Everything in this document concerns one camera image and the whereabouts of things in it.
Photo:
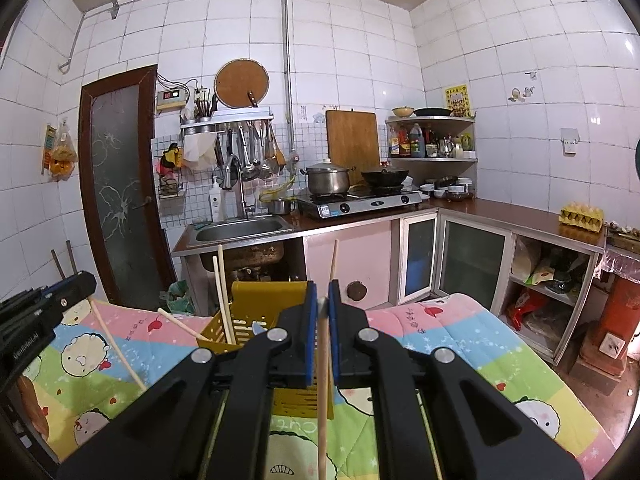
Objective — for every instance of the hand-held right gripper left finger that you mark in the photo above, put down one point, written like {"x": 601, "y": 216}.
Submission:
{"x": 311, "y": 340}

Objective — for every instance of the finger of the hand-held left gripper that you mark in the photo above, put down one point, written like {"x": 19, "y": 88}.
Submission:
{"x": 75, "y": 287}
{"x": 20, "y": 299}

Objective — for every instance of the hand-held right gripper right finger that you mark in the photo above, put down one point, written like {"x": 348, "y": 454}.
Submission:
{"x": 335, "y": 340}

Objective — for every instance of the yellow slotted utensil holder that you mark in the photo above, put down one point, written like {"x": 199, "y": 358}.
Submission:
{"x": 260, "y": 305}

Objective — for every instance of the wooden chopstick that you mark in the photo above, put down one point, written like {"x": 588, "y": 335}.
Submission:
{"x": 120, "y": 347}
{"x": 324, "y": 435}
{"x": 180, "y": 322}
{"x": 219, "y": 285}
{"x": 226, "y": 290}

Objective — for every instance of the row of hanging steel utensils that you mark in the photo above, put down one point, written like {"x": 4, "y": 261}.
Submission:
{"x": 250, "y": 155}

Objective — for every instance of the leaning wooden stick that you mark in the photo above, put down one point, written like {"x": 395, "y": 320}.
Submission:
{"x": 57, "y": 262}
{"x": 71, "y": 257}

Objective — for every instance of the pink cabinet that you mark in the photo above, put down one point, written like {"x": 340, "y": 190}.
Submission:
{"x": 350, "y": 260}

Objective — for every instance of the dark door with frosted glass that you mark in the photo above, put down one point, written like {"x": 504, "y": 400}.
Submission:
{"x": 120, "y": 185}

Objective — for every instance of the narrow glass door cabinet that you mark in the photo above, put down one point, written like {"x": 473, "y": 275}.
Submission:
{"x": 419, "y": 260}

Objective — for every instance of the steel sink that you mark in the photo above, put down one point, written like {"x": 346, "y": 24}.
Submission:
{"x": 240, "y": 227}

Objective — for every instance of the hanging snack bags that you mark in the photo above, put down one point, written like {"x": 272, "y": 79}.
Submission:
{"x": 62, "y": 152}

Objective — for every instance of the small steel pot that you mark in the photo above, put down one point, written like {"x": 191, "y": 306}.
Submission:
{"x": 280, "y": 206}

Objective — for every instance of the steel gas stove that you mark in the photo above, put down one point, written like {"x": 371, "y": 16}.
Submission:
{"x": 360, "y": 205}

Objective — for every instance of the printed cartoon blanket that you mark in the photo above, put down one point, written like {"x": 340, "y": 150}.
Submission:
{"x": 475, "y": 340}

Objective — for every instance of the wide glass door cabinet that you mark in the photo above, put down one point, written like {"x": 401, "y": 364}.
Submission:
{"x": 472, "y": 265}

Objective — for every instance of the steel pot with lid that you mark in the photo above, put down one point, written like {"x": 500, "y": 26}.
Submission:
{"x": 327, "y": 177}

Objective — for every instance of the white soap pump bottle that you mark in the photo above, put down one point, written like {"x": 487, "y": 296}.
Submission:
{"x": 215, "y": 205}

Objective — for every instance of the black wok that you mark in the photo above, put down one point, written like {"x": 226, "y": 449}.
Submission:
{"x": 385, "y": 176}

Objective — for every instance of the white hanging bag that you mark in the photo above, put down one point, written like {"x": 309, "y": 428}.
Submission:
{"x": 197, "y": 155}

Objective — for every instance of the steel faucet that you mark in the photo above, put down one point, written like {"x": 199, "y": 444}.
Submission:
{"x": 235, "y": 170}

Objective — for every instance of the stack of bowls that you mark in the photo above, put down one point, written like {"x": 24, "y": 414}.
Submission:
{"x": 445, "y": 187}

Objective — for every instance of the rectangular wooden cutting board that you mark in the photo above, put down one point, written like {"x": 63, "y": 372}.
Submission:
{"x": 352, "y": 140}

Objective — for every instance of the brown kitchen counter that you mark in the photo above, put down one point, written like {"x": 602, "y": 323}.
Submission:
{"x": 505, "y": 212}

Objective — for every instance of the dark sauce bottle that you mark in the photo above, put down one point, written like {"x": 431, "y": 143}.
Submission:
{"x": 416, "y": 142}

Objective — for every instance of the open shelf cabinet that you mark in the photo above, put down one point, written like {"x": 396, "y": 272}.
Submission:
{"x": 550, "y": 280}

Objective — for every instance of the steel corner shelf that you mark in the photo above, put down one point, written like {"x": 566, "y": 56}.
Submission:
{"x": 440, "y": 120}

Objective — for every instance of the round wooden board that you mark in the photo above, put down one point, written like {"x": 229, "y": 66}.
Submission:
{"x": 242, "y": 82}

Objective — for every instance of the yellow egg carton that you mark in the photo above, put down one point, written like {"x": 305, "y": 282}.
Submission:
{"x": 580, "y": 217}

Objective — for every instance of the red coal stove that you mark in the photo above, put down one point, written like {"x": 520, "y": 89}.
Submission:
{"x": 620, "y": 320}

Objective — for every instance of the wall meter with red display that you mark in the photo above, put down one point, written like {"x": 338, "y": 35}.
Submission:
{"x": 170, "y": 98}

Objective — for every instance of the steel wall utensil rack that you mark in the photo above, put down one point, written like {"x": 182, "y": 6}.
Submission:
{"x": 225, "y": 120}

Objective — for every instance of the yellow wall poster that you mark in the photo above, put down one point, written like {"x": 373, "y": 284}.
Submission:
{"x": 456, "y": 99}

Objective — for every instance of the steel wall pipe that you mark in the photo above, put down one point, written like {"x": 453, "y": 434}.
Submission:
{"x": 286, "y": 60}

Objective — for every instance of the white wall socket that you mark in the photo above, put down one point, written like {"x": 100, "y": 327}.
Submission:
{"x": 570, "y": 140}

